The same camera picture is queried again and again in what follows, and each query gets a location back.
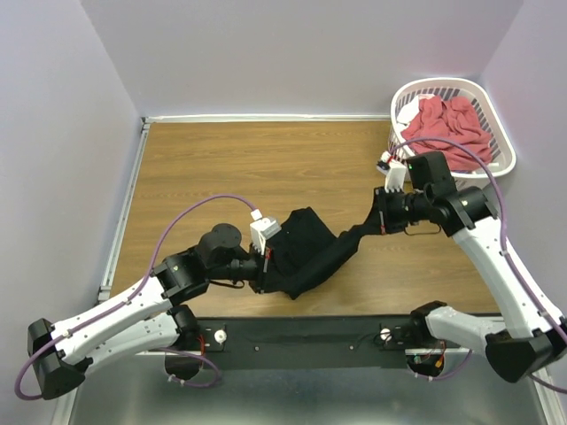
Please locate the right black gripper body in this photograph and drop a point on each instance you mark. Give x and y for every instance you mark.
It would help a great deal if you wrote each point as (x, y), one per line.
(383, 212)

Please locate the silver bolt knob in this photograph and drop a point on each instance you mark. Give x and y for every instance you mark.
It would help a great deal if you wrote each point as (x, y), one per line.
(220, 336)
(385, 335)

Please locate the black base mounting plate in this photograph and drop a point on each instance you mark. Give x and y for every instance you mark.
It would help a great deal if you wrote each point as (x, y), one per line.
(310, 342)

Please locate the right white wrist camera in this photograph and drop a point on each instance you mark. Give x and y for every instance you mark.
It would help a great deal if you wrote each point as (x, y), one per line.
(394, 171)

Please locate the black t-shirt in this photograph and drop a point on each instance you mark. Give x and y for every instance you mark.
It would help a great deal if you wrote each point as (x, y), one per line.
(304, 253)

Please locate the left silver bolt knob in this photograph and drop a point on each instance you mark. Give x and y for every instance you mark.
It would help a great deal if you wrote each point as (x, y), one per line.
(220, 336)

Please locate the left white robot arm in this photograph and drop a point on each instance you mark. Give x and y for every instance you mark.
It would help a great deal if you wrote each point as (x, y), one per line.
(150, 314)

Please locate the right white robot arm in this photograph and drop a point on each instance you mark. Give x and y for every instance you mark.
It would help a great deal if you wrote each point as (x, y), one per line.
(532, 333)

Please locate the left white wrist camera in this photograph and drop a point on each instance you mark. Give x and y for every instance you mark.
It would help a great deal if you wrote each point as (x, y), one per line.
(262, 228)

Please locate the aluminium frame rail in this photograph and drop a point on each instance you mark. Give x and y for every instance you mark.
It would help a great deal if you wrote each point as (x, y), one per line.
(137, 391)

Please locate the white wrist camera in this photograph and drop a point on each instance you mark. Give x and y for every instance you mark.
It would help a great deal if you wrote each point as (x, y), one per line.
(394, 171)
(262, 228)

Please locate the white laundry basket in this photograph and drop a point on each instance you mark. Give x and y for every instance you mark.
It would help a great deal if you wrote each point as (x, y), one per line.
(504, 156)

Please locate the white cloth in basket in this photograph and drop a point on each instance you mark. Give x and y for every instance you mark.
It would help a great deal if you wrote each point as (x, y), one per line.
(409, 111)

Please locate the red t-shirt in basket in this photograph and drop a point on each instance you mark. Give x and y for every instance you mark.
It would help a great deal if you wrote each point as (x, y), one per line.
(454, 119)

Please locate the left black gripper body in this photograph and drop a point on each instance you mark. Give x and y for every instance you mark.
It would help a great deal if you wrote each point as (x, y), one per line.
(259, 271)

